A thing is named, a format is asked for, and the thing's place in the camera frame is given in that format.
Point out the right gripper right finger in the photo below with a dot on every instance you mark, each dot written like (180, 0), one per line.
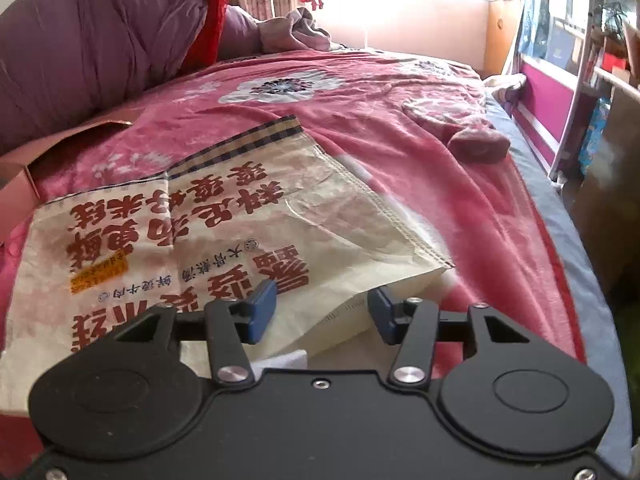
(410, 325)

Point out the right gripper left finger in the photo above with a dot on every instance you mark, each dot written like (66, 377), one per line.
(229, 325)

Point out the beige printed shopping bag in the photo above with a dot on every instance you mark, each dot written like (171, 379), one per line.
(267, 204)

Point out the red floral blanket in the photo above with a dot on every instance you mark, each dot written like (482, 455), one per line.
(415, 130)

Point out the blue cartoon package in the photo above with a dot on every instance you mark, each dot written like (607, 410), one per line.
(593, 134)

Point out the purple folded duvet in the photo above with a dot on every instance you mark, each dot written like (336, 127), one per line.
(65, 61)

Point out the orange wooden cabinet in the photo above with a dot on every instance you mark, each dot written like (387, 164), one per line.
(503, 20)

